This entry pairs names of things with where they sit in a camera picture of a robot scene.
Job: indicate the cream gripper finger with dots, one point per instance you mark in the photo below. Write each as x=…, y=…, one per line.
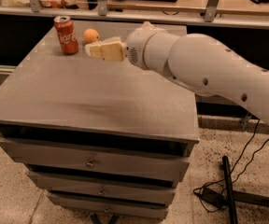
x=101, y=42
x=108, y=51

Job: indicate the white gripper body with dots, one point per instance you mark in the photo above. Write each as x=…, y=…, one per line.
x=135, y=48

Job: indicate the red coke can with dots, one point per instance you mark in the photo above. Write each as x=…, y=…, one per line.
x=66, y=34

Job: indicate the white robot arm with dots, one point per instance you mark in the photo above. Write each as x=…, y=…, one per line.
x=199, y=63

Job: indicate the orange fruit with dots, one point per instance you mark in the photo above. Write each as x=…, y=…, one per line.
x=90, y=35

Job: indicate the grey metal railing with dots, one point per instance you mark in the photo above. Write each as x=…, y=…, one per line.
x=217, y=13

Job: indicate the grey drawer cabinet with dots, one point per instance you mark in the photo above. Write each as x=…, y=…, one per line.
x=78, y=100

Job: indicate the top grey drawer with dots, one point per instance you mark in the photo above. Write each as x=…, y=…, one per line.
x=95, y=159

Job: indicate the grey drawer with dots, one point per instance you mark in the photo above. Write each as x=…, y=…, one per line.
x=103, y=188
x=95, y=159
x=106, y=206

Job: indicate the middle grey drawer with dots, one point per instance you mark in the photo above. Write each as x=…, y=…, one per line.
x=103, y=188

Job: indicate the bottom grey drawer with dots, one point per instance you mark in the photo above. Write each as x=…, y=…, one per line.
x=106, y=206

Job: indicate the black power adapter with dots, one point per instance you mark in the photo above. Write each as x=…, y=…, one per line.
x=214, y=198

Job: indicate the black metal stand leg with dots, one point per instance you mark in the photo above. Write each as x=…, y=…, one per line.
x=234, y=196

